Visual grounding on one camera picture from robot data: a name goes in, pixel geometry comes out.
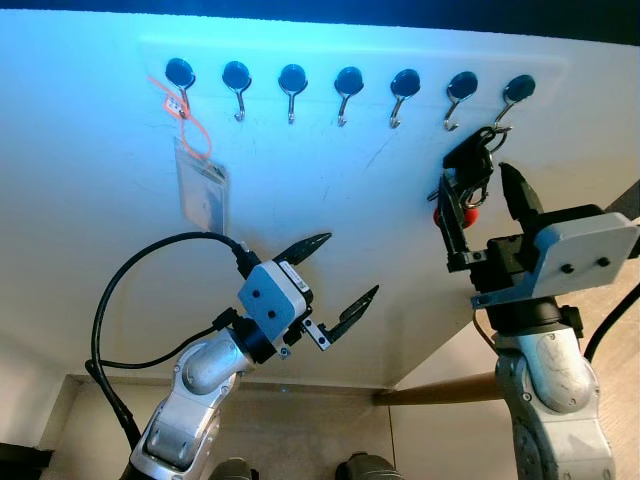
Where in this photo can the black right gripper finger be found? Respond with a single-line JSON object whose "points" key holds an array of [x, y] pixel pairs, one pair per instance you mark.
{"points": [[520, 200], [455, 235]]}

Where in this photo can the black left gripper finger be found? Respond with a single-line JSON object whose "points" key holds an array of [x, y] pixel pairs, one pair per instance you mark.
{"points": [[352, 316], [303, 252]]}

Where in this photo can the black keys with red ball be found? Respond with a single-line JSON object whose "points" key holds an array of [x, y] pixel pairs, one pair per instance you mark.
{"points": [[468, 160]]}

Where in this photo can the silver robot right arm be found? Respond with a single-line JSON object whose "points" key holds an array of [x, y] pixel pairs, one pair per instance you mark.
{"points": [[550, 390]]}

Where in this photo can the black floor mat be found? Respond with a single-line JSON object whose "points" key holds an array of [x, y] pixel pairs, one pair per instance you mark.
{"points": [[628, 200]]}

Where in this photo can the grey robot right leg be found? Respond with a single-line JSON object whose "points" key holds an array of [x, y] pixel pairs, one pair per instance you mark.
{"points": [[368, 468]]}

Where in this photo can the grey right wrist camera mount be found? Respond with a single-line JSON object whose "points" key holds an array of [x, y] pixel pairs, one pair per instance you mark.
{"points": [[585, 250]]}

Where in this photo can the black wall hook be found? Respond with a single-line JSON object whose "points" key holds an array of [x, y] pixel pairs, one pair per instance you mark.
{"points": [[348, 79], [405, 81], [180, 71], [292, 77], [236, 74], [462, 84], [520, 88]]}

